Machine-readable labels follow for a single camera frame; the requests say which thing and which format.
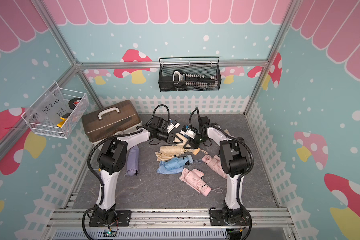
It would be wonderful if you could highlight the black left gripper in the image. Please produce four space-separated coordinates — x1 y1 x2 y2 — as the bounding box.
155 128 183 145

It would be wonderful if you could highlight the light blue sleeved umbrella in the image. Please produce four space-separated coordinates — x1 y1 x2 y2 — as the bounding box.
157 155 202 175

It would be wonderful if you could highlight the pink umbrella sleeve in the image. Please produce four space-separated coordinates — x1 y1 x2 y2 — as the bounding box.
202 155 227 179

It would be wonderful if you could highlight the pink sleeved umbrella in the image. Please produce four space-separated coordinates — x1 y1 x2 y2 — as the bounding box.
179 168 223 197

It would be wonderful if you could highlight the purple sleeved umbrella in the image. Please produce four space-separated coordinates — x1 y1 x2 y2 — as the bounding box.
127 146 140 176

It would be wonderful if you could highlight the beige sleeved umbrella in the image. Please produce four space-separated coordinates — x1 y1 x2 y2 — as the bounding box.
174 143 208 156

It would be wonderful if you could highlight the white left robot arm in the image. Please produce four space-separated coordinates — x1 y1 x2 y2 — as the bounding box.
83 104 184 227

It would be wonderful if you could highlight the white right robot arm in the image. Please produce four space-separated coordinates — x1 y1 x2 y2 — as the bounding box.
185 108 254 226

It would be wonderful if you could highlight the socket set in basket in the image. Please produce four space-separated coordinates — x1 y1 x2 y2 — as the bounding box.
172 71 219 91

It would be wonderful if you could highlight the brown and cream toolbox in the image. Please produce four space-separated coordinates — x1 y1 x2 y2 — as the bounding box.
82 100 142 144

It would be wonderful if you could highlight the black tape roll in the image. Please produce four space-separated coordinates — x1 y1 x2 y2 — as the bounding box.
69 98 81 110

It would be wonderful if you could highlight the yellow tool in bin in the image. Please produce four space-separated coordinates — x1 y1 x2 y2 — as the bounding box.
57 113 71 128

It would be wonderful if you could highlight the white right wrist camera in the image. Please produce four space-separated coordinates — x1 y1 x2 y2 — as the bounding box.
180 125 198 139

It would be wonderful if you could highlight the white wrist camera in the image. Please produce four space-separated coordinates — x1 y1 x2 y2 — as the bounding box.
167 120 180 133
180 125 198 139

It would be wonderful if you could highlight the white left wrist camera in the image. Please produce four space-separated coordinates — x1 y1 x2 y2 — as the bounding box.
167 120 180 133

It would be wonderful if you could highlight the black wire mesh basket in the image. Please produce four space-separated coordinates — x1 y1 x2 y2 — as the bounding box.
158 57 222 92

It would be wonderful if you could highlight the clear plastic wall bin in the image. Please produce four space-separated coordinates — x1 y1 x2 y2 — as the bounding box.
21 82 90 139

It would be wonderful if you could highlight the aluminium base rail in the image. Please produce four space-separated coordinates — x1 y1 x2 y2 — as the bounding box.
44 207 298 240

